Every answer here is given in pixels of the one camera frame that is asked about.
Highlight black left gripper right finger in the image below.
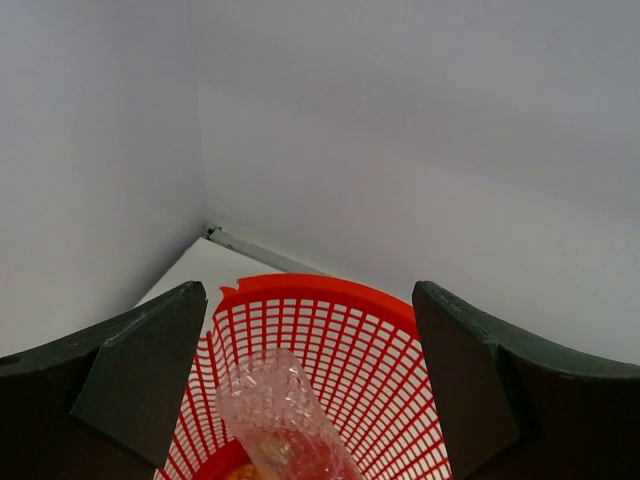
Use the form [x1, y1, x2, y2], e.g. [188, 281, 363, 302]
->
[412, 281, 639, 479]

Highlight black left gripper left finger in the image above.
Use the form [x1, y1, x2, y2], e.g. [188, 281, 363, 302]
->
[1, 281, 207, 479]

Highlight small orange juice bottle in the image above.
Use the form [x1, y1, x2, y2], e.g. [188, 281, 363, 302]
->
[225, 463, 261, 480]

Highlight clear ribbed plastic bottle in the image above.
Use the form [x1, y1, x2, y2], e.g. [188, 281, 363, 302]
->
[216, 349, 362, 479]

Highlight red plastic mesh bin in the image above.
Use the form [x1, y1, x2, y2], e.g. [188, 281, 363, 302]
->
[155, 273, 452, 479]

